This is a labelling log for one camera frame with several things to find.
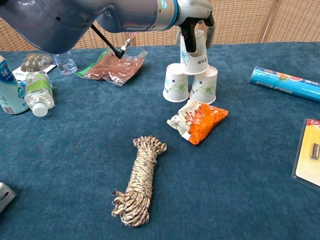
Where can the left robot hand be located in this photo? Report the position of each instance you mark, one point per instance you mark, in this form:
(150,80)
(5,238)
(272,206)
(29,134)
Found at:
(195,10)

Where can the white paper cup blue flower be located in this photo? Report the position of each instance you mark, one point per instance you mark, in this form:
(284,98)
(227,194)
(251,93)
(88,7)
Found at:
(197,65)

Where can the white paper cup green flower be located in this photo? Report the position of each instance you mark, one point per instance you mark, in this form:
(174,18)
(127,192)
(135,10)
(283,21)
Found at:
(203,87)
(175,85)

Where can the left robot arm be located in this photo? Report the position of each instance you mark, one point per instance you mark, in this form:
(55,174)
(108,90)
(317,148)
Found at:
(75,15)

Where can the bamboo folding screen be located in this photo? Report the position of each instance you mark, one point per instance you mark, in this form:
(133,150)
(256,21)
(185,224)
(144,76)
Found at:
(240,22)

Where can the brown contents bag green header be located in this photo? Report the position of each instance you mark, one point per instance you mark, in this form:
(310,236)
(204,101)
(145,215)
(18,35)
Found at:
(112,70)

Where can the orange white snack packet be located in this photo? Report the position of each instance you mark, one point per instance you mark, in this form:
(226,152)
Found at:
(197,122)

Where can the blue plastic wrap box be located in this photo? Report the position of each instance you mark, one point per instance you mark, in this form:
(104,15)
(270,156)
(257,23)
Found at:
(287,82)

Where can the clear water bottle blue label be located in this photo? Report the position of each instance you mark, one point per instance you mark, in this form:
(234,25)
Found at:
(66,65)

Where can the white card of metal hooks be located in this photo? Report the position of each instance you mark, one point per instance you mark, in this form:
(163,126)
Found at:
(35,61)

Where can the clear bottle green label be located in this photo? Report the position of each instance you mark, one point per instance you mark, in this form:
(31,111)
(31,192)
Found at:
(38,90)

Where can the yellow razor blister pack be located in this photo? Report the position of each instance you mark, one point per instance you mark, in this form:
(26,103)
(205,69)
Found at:
(307,162)

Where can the blue carpet table cover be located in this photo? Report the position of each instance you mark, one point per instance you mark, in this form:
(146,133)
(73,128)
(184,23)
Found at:
(75,162)

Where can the milky bottle blue label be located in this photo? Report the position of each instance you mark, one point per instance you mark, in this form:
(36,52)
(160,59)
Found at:
(10,95)

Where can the grey metal bracket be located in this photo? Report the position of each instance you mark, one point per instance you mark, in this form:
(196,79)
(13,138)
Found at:
(5,196)

